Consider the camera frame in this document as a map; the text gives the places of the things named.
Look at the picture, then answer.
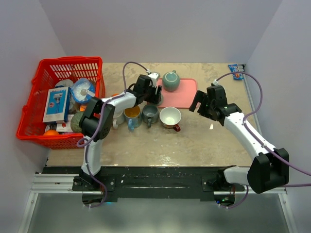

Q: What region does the blue white plastic bag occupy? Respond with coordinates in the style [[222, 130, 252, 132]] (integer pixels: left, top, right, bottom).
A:
[[70, 78, 96, 104]]

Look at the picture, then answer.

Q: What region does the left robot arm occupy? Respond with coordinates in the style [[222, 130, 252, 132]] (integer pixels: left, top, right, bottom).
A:
[[77, 72, 162, 190]]

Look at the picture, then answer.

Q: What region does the orange fruit in basket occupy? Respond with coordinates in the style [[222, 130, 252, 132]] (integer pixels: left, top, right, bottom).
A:
[[43, 130, 60, 136]]

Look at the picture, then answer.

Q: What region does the blue butterfly mug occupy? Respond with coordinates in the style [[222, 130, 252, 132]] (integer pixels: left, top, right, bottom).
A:
[[123, 106, 142, 132]]

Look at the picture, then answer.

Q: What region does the small teal mug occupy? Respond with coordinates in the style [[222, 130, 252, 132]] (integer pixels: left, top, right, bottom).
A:
[[157, 94, 164, 106]]

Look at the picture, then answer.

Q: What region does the teal mug back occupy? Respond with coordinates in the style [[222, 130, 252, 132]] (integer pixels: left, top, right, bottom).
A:
[[162, 70, 180, 92]]

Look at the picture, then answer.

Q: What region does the pink tray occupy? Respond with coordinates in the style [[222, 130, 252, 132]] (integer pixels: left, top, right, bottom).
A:
[[157, 78, 198, 109]]

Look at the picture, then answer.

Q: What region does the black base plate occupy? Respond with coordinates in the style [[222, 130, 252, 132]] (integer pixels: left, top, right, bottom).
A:
[[71, 166, 248, 207]]

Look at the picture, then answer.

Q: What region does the blue snack packet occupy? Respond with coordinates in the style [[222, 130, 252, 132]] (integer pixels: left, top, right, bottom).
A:
[[228, 64, 244, 81]]

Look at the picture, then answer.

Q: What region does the red plastic basket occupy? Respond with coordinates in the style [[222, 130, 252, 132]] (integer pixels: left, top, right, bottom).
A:
[[16, 56, 105, 150]]

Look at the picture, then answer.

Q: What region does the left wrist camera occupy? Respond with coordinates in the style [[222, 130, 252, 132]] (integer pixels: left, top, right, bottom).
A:
[[146, 70, 160, 86]]

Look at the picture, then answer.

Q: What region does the blue product box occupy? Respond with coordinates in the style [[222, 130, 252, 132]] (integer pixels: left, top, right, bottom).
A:
[[42, 86, 71, 124]]

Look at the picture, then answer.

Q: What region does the grey-blue mug front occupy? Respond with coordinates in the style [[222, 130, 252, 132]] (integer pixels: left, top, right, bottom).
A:
[[142, 104, 159, 128]]

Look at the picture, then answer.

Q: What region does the dark red mug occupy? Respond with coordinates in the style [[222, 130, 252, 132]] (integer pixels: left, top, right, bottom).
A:
[[159, 107, 182, 132]]

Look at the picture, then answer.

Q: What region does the white speckled mug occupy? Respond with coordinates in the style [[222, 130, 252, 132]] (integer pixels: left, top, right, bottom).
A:
[[112, 111, 125, 130]]

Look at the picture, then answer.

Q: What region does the round tin can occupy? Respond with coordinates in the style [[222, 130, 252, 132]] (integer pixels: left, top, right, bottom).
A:
[[54, 79, 74, 88]]

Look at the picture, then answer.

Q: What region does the green melon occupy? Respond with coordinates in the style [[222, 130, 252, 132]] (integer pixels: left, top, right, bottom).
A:
[[70, 111, 84, 133]]

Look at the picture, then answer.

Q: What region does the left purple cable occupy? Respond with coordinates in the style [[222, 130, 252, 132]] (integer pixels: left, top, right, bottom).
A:
[[76, 61, 151, 208]]

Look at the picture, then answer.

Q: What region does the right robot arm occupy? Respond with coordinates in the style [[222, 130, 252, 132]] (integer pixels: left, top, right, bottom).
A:
[[189, 85, 289, 194]]

